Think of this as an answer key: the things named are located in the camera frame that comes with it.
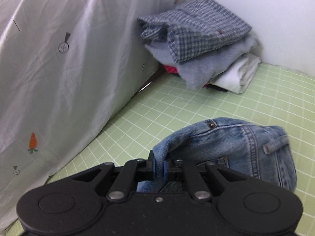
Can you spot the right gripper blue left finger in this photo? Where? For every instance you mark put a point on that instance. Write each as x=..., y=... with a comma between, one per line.
x=151, y=166

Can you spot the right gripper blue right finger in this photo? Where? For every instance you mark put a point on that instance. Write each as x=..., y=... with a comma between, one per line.
x=168, y=170

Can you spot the blue denim jeans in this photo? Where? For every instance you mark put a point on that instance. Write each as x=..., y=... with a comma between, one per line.
x=262, y=152

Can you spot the red folded garment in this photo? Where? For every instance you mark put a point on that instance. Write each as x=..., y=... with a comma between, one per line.
x=193, y=77

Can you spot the grey folded sweater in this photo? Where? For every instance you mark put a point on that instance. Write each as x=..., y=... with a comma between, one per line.
x=211, y=64

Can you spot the white folded garment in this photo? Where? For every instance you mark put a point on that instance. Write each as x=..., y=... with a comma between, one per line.
x=239, y=75

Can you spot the green grid cutting mat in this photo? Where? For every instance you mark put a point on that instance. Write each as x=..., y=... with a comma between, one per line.
x=275, y=96

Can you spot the grey carrot print storage bag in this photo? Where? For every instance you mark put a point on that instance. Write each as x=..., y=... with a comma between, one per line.
x=67, y=66

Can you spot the blue plaid folded shirt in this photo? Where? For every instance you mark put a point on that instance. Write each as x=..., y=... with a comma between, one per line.
x=194, y=28

